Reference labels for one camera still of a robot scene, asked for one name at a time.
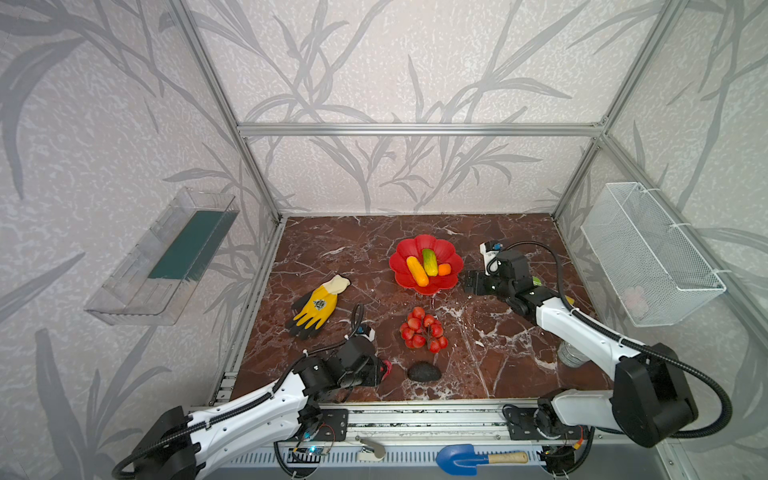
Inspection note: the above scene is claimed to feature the clear plastic wall shelf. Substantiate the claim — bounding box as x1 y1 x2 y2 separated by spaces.
84 187 240 326

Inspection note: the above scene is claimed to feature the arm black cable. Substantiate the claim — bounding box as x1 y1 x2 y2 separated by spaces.
487 241 734 439
111 303 367 480

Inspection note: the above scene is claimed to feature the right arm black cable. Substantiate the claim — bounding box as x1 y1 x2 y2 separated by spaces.
487 241 734 439

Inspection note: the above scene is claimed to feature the blue wooden-handled shovel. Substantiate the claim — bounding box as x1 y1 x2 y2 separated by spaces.
436 444 530 476

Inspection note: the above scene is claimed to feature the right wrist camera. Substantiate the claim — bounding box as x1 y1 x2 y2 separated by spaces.
480 241 504 276

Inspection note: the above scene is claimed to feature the green circuit board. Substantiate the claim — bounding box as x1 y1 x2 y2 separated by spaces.
287 445 332 464

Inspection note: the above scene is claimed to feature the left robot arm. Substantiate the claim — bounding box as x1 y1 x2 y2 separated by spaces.
111 336 391 479

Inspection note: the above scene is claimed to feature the aluminium front rail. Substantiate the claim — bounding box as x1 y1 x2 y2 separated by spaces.
173 403 679 448

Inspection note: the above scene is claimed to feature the pink object in basket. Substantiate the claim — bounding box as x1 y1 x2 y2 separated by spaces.
621 286 650 318

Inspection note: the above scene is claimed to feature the green-yellow fake cucumber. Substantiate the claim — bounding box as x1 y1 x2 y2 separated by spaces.
421 248 439 277

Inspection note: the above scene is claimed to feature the yellow black work glove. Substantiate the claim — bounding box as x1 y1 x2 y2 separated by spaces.
286 275 351 340

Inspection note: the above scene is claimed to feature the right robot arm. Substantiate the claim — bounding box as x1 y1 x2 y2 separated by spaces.
462 242 698 448

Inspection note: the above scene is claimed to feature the small grey bracket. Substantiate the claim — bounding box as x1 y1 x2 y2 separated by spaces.
355 436 387 462

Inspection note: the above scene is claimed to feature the red-green fake peach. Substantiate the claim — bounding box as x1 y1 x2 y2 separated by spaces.
379 359 392 382

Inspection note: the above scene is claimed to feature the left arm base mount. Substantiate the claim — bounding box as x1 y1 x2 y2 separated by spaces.
295 408 350 442

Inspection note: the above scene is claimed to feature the dark fake avocado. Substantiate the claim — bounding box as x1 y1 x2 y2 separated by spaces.
407 361 442 383

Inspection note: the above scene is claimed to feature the green yellow-handled trowel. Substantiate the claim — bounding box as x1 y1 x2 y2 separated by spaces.
532 276 575 306

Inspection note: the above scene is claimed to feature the yellow-orange fake corn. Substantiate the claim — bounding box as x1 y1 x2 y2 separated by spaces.
406 256 429 287

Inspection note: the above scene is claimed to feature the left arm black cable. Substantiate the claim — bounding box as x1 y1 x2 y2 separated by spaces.
111 303 367 480

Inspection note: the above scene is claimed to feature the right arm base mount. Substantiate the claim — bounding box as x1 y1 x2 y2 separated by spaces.
502 404 588 444

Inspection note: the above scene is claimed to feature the red fake strawberry bunch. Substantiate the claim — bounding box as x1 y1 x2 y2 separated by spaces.
399 307 449 353

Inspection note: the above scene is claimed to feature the white wire mesh basket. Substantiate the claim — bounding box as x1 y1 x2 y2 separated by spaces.
581 182 727 327

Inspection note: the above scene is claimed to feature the red flower-shaped fruit bowl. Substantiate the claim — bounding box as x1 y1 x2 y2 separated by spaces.
389 234 464 296

